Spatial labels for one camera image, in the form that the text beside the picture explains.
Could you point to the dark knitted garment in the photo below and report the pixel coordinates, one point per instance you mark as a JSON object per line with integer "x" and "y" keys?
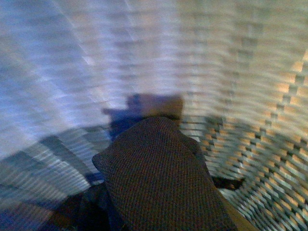
{"x": 154, "y": 179}

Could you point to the white woven laundry basket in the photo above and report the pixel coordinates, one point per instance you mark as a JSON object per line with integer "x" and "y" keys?
{"x": 75, "y": 73}

